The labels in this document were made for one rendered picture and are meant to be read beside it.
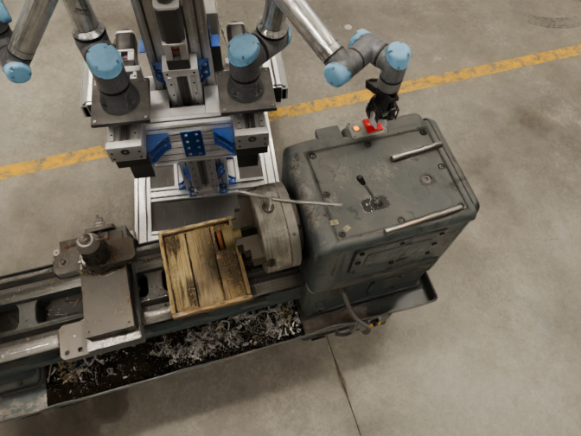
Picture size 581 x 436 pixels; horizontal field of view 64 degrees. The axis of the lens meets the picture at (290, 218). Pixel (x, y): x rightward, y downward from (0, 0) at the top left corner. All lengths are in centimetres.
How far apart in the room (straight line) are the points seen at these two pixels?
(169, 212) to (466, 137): 210
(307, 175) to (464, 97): 237
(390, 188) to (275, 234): 42
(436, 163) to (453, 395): 146
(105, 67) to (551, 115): 314
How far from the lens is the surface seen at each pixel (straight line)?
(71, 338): 188
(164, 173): 292
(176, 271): 187
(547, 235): 338
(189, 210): 276
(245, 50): 179
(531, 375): 299
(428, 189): 166
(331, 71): 144
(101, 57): 185
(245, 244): 163
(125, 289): 180
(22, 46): 173
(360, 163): 166
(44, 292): 202
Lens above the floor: 260
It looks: 62 degrees down
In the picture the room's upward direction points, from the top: 5 degrees clockwise
